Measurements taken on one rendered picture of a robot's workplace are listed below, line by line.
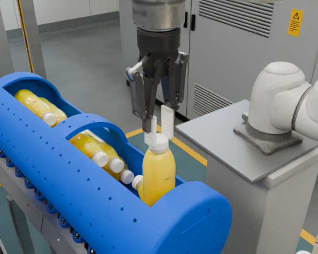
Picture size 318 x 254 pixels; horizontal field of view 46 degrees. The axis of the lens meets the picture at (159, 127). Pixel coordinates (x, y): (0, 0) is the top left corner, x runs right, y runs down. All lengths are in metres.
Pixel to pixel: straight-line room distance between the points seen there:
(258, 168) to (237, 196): 0.21
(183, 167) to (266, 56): 1.02
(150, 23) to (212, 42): 2.21
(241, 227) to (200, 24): 1.77
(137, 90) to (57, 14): 5.41
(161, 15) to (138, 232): 0.41
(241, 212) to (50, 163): 0.75
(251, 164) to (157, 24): 0.74
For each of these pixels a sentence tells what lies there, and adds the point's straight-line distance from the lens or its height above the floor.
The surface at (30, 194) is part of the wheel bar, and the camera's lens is 1.31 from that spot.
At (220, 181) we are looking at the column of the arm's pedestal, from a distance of 1.45.
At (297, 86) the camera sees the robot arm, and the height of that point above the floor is 1.25.
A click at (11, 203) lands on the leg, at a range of 1.78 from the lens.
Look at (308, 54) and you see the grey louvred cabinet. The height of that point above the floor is 0.99.
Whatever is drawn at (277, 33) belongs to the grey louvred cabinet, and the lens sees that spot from 2.40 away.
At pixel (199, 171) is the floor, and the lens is 2.82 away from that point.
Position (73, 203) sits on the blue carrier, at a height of 1.14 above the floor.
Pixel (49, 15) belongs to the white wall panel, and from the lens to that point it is 5.98.
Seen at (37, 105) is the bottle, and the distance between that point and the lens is 1.25.
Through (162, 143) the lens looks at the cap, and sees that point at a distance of 0.74.
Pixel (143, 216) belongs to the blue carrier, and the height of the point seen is 1.21.
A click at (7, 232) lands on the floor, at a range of 2.55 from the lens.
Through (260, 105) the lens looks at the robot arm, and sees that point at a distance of 1.26.
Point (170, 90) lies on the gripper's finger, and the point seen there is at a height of 1.44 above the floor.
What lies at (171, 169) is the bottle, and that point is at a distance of 0.77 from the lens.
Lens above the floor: 1.75
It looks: 32 degrees down
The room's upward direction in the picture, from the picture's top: straight up
